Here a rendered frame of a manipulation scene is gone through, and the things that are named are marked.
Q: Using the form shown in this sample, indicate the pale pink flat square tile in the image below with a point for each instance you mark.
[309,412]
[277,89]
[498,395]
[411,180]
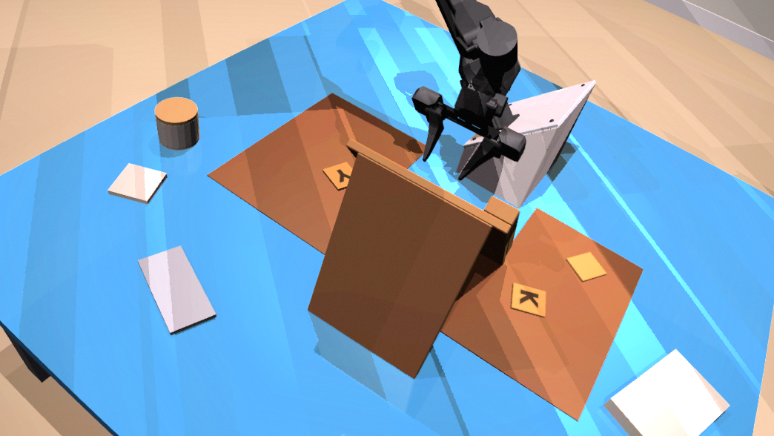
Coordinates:
[137,184]

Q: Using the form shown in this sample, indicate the grey cylindrical canister with orange lid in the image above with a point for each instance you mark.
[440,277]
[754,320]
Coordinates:
[177,123]

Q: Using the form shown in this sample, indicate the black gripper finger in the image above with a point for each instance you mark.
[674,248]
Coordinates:
[486,150]
[436,128]

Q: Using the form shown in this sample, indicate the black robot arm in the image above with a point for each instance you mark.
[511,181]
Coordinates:
[487,46]

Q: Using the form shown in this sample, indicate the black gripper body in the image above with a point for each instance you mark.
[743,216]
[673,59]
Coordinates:
[512,142]

